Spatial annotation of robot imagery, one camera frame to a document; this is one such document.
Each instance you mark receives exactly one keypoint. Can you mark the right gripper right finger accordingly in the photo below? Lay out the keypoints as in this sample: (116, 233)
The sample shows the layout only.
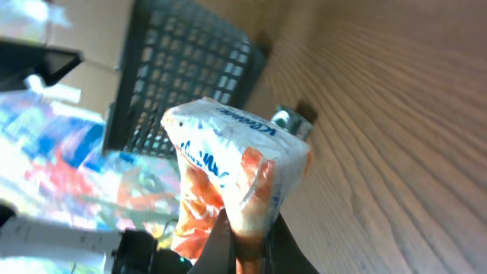
(282, 253)

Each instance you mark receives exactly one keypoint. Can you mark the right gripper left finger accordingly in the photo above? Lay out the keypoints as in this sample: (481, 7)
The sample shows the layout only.
(217, 256)

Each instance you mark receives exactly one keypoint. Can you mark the orange Kleenex tissue pack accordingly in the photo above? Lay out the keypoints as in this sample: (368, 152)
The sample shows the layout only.
(231, 160)

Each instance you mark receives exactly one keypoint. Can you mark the green Zam-Buk box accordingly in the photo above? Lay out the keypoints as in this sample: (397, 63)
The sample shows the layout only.
(298, 121)

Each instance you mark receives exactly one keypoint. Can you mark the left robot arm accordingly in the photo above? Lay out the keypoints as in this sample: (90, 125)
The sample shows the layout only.
(119, 252)

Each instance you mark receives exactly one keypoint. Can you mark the grey plastic shopping basket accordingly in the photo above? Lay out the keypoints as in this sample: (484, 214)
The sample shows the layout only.
(175, 52)

